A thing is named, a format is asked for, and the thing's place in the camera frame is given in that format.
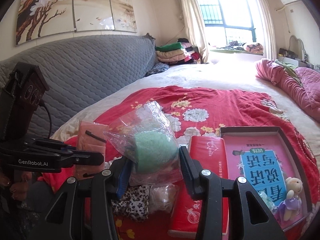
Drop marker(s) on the pink item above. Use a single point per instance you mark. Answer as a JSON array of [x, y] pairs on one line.
[[162, 198]]

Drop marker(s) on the pink quilted comforter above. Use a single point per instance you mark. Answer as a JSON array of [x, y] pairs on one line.
[[300, 84]]

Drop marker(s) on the small bear purple ribbon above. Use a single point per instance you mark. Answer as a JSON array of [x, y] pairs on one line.
[[290, 207]]

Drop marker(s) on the cream curtain right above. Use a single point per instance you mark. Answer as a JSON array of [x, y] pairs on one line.
[[270, 49]]

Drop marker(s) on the leopard print scrunchie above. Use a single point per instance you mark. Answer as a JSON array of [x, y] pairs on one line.
[[134, 203]]

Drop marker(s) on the red tissue pack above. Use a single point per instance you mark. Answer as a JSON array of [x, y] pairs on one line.
[[202, 153]]

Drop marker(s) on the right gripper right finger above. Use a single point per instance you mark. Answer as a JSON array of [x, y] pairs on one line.
[[204, 185]]

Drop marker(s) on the heart shaped mirror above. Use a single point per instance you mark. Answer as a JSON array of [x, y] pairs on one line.
[[296, 49]]

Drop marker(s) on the grey tray with pink book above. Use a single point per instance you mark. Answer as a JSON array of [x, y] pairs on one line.
[[265, 157]]

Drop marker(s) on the grey quilted headboard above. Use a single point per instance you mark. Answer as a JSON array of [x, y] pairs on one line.
[[82, 70]]

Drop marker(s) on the beige bed sheet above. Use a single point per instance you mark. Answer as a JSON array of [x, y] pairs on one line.
[[223, 75]]

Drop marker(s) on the cream curtain left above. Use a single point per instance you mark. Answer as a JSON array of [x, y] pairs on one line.
[[194, 27]]

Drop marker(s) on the cream curtain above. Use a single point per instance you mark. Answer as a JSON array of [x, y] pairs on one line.
[[270, 49], [194, 27]]

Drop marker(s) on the person's hand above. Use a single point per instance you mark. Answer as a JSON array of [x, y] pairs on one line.
[[19, 189]]

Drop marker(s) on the stack of folded blankets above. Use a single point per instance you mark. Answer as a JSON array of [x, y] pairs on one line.
[[178, 53]]

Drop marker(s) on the window with dark frame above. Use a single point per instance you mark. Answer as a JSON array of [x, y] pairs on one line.
[[227, 21]]

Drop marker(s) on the folded blanket on windowsill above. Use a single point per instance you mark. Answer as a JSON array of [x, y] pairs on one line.
[[254, 48]]

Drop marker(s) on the green sponge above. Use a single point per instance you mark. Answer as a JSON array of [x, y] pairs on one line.
[[145, 137]]

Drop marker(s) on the small green tissue pack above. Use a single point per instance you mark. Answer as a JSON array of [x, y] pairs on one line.
[[267, 200]]

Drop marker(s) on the three panel floral painting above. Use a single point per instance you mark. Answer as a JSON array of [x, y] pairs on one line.
[[40, 18]]

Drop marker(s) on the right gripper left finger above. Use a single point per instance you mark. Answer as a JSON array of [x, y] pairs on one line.
[[107, 186]]

